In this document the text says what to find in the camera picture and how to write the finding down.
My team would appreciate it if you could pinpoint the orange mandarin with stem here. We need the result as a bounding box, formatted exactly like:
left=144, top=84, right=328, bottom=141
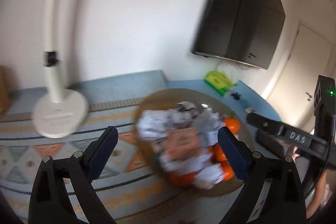
left=211, top=143, right=227, bottom=162

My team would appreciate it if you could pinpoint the orange mandarin front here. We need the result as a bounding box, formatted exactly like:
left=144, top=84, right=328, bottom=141
left=223, top=117, right=240, bottom=134

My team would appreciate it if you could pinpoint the orange snack bag plush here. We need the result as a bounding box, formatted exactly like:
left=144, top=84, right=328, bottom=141
left=164, top=127, right=201, bottom=160

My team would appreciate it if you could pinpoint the paper ball back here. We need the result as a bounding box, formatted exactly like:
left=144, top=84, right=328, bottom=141
left=158, top=150, right=212, bottom=176

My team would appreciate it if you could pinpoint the white paper ball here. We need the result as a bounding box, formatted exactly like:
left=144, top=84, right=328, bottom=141
left=192, top=109, right=225, bottom=147

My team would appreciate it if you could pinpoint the white door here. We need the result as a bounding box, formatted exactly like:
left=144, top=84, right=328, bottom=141
left=267, top=24, right=333, bottom=126

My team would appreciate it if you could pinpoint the patterned blue table mat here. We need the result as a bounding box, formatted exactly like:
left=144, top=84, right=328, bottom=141
left=1, top=71, right=240, bottom=223

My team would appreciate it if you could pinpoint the white desk lamp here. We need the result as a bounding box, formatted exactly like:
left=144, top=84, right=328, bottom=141
left=32, top=0, right=88, bottom=139

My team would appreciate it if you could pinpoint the green tissue box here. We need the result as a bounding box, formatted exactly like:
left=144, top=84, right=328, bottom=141
left=204, top=71, right=237, bottom=97

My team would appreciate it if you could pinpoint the brown kraft pen container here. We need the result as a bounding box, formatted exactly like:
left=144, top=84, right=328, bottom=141
left=0, top=67, right=10, bottom=114

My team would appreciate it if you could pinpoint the black wall television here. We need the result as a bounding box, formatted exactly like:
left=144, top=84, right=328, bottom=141
left=192, top=0, right=285, bottom=69

